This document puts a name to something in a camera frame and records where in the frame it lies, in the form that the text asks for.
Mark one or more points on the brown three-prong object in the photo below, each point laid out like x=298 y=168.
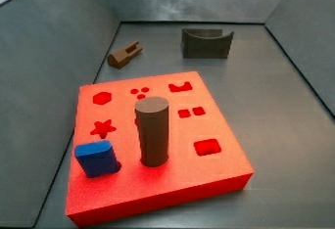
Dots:
x=119 y=58

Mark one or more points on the dark grey curved fixture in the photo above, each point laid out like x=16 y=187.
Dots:
x=206 y=43

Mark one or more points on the brown cylinder peg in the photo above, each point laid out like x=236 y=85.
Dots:
x=151 y=112

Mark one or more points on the red shape-sorter block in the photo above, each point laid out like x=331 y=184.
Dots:
x=206 y=166

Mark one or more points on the blue rounded block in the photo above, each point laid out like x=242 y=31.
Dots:
x=96 y=158

